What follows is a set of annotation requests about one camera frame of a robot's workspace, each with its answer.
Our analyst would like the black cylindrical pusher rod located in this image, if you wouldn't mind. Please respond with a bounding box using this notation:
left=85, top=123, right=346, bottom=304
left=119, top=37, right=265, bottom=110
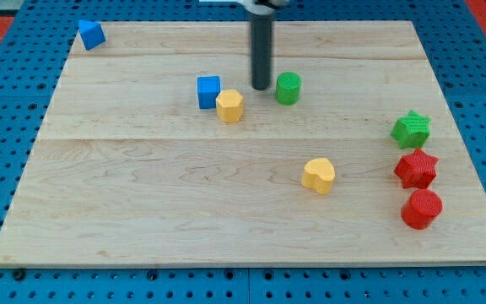
left=249, top=10, right=274, bottom=90

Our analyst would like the white rod mount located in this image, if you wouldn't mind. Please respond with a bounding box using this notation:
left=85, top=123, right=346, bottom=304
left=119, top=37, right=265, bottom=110
left=198, top=0, right=290, bottom=15

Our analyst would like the yellow heart block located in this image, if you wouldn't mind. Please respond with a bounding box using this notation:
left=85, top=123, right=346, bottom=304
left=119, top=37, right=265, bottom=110
left=301, top=158, right=336, bottom=195

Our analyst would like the green cylinder block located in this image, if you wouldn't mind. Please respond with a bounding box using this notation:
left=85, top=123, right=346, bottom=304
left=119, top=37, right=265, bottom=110
left=275, top=72, right=302, bottom=106

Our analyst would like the blue cube block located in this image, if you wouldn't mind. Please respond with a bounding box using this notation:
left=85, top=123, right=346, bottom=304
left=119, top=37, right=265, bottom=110
left=197, top=75, right=221, bottom=109

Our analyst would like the yellow hexagon block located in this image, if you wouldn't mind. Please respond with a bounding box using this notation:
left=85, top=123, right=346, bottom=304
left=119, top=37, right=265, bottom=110
left=216, top=90, right=244, bottom=123

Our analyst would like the blue triangular prism block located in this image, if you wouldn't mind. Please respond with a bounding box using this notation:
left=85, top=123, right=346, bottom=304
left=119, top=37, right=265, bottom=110
left=78, top=20, right=105, bottom=51

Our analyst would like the wooden board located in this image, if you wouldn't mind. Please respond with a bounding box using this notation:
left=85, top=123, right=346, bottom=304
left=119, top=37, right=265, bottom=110
left=0, top=21, right=486, bottom=269

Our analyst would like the green star block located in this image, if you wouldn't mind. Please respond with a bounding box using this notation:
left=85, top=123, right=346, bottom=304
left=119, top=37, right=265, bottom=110
left=391, top=110, right=431, bottom=149

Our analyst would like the red star block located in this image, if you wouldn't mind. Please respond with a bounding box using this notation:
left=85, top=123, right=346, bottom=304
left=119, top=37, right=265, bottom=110
left=394, top=148, right=439, bottom=189

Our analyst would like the red cylinder block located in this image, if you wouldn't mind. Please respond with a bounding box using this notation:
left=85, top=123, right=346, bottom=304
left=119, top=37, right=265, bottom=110
left=401, top=189, right=443, bottom=230

